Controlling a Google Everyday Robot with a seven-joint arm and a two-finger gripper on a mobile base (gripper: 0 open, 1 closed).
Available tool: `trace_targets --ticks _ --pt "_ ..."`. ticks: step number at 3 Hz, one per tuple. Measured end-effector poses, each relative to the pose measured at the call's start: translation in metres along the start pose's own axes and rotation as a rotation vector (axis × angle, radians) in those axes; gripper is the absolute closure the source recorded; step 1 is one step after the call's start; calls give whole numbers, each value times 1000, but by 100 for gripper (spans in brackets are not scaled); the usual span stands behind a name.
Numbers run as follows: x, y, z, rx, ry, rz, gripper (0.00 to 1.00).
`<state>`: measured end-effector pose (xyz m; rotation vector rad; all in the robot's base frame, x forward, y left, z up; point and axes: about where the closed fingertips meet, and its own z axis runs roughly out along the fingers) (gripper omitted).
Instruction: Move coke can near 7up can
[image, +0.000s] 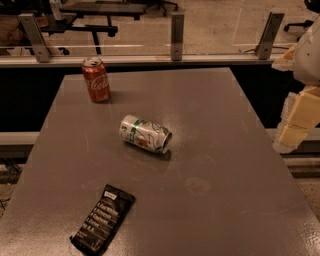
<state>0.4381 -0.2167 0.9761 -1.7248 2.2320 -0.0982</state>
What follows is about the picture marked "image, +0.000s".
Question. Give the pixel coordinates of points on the white green 7up can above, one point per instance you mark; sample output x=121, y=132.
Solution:
x=145, y=134

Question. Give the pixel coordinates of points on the metal railing bar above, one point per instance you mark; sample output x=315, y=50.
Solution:
x=140, y=60

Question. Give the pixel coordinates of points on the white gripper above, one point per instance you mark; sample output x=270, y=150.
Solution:
x=310, y=59

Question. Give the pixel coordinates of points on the black snack bar wrapper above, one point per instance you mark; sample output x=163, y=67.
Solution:
x=103, y=222

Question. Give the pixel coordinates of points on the left metal rail bracket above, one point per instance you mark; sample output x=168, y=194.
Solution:
x=35, y=37

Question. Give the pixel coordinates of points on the black background desk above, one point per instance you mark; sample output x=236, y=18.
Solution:
x=99, y=8

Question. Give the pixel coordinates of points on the metal rail bracket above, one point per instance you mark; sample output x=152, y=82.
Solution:
x=177, y=31
x=35, y=37
x=264, y=47

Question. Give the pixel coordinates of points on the red coke can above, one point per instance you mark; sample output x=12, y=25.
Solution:
x=96, y=79

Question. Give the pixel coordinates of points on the middle metal rail bracket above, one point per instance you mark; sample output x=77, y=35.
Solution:
x=177, y=31

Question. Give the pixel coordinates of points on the black office chair base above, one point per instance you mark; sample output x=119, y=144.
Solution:
x=312, y=5

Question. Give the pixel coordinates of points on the right metal rail bracket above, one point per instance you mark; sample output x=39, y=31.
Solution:
x=264, y=47

